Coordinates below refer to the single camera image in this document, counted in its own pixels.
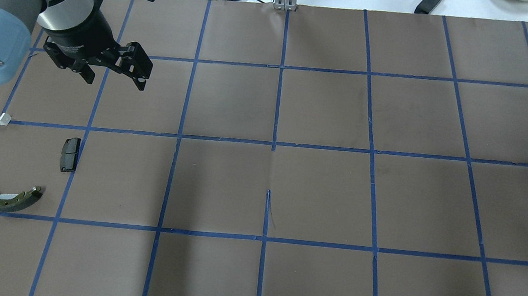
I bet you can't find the black brake pad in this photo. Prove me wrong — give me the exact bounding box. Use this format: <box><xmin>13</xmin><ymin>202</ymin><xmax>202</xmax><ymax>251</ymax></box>
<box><xmin>59</xmin><ymin>138</ymin><xmax>82</xmax><ymax>172</ymax></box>

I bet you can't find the black power adapter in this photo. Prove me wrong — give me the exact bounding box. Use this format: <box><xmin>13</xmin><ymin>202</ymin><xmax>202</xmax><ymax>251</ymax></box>
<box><xmin>414</xmin><ymin>0</ymin><xmax>442</xmax><ymax>14</ymax></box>

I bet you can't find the olive green brake shoe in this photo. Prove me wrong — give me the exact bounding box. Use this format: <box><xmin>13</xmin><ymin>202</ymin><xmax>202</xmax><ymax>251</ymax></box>
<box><xmin>0</xmin><ymin>186</ymin><xmax>43</xmax><ymax>213</ymax></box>

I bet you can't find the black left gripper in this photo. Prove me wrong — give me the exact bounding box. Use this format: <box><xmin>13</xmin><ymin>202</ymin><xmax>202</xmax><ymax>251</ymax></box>
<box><xmin>44</xmin><ymin>21</ymin><xmax>154</xmax><ymax>91</ymax></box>

